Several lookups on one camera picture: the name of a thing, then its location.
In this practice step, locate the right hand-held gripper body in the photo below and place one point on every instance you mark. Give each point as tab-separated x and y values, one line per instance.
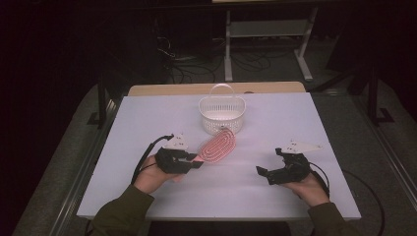
293	170

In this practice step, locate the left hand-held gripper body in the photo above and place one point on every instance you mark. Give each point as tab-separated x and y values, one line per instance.
170	160

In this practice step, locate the pink hairbrush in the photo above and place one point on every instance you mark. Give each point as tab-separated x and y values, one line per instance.
218	147

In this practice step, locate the white plastic basket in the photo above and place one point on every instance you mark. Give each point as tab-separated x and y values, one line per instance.
222	114

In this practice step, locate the person's right hand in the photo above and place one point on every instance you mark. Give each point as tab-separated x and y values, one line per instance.
309	191

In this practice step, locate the person's left hand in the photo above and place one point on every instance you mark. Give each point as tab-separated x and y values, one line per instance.
149	178

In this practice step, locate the wooden table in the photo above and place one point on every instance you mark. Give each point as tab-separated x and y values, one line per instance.
183	89

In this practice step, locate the black metal stand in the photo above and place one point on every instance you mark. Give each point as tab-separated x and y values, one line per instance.
373	95
101	98

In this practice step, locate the metal frame rail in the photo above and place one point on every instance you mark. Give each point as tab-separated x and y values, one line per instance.
390	147
82	180

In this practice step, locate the white metal desk frame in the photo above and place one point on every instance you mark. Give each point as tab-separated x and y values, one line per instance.
267	29

